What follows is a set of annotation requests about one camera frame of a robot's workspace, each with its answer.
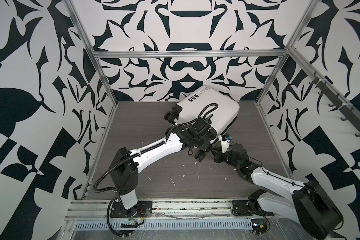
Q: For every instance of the aluminium cage frame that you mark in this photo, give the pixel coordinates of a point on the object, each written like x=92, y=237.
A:
x=259, y=54

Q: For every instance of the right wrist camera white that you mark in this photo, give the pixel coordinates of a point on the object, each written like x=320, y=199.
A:
x=225, y=142

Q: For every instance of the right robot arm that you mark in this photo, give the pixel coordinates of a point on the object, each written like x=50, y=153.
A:
x=305, y=203

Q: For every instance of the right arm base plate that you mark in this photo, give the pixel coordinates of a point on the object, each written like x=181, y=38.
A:
x=244, y=208

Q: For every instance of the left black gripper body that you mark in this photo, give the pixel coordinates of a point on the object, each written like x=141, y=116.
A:
x=202, y=143

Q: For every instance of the white slotted cable duct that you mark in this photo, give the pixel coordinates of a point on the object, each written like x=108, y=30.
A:
x=200, y=224

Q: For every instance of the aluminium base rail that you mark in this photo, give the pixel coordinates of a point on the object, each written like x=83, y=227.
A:
x=174, y=209

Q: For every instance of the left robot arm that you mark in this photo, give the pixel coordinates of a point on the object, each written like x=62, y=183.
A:
x=122, y=177

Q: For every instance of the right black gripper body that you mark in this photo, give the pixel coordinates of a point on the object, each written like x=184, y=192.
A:
x=228, y=158

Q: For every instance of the black suitcase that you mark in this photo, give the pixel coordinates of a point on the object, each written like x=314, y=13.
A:
x=205, y=103

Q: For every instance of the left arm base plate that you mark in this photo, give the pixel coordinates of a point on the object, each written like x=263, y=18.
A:
x=141, y=209

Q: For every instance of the wall hook rack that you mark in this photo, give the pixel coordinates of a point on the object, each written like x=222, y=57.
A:
x=337, y=101

